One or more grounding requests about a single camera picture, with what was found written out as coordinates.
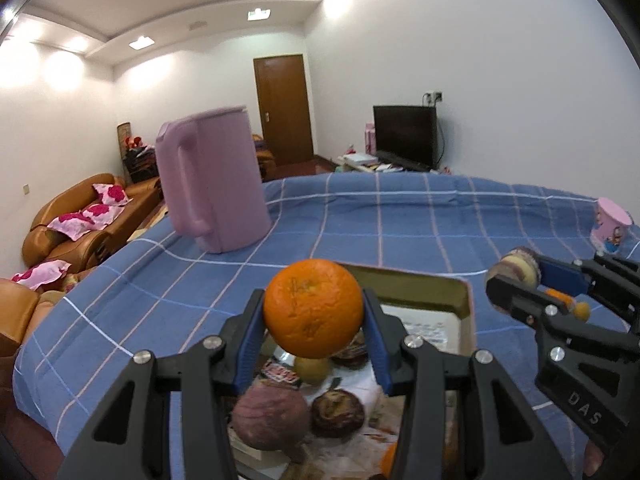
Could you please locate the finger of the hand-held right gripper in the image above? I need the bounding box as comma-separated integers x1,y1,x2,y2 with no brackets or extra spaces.
537,255,640,331
486,272,640,356

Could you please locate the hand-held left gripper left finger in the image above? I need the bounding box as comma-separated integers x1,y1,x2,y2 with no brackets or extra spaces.
60,288,266,480

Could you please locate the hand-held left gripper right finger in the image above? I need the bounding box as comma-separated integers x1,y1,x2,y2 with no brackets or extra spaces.
362,288,571,480

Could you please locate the dark purple round fruit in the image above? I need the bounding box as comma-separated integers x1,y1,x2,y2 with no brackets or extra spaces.
310,389,367,438
330,327,371,371

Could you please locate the purple and cream sliced fruit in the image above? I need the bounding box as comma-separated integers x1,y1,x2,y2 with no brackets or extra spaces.
489,246,543,291

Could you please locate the small orange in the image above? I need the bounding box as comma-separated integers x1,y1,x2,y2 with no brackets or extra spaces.
380,437,461,478
545,286,592,322

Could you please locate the pink metal tin box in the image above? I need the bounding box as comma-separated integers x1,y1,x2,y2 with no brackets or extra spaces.
227,260,476,480

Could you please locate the large orange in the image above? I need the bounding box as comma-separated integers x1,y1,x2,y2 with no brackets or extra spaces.
262,258,365,359

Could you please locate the purple turnip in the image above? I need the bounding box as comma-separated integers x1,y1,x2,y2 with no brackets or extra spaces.
230,379,312,452

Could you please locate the person's right hand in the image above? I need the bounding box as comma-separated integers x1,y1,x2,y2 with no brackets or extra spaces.
584,441,607,479

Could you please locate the pink cartoon cup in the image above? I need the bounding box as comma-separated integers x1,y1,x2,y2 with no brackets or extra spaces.
590,197,635,256

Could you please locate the blue checked cloth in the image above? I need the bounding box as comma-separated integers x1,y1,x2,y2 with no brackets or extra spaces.
12,172,640,480

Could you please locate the pink plastic pitcher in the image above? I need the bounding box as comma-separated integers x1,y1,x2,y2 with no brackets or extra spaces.
155,105,272,254

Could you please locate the white low tv stand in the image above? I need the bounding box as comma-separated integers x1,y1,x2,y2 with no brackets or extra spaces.
336,147,401,175

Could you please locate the brown leather sofa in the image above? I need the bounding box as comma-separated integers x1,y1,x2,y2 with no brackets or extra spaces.
22,174,163,268

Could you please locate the pink floral cushion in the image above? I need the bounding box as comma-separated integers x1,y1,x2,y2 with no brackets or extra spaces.
82,203,126,226
93,183,131,207
11,260,72,291
47,212,108,241

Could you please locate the black television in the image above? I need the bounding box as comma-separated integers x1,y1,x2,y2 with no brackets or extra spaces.
373,105,441,171

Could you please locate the dark shelf with red items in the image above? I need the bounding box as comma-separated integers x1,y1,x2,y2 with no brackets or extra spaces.
117,122,161,186

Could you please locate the brown wooden door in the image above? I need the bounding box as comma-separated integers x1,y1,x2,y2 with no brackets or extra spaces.
253,54,315,167

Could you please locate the black power cable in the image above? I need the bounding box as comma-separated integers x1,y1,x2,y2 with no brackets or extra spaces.
437,104,449,172

